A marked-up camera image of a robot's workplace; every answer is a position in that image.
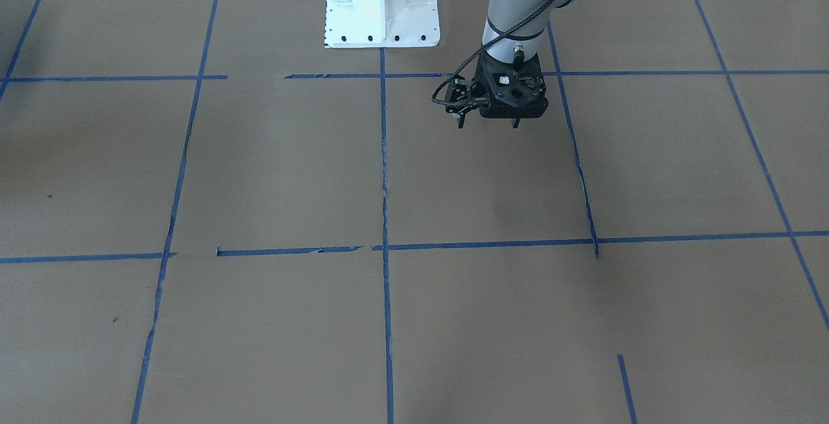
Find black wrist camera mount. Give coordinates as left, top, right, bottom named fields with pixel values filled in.
left=473, top=53, right=550, bottom=120

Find white pedestal column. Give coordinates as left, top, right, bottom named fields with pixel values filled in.
left=324, top=0, right=441, bottom=49

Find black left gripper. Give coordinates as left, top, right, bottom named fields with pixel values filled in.
left=448, top=52, right=521, bottom=129

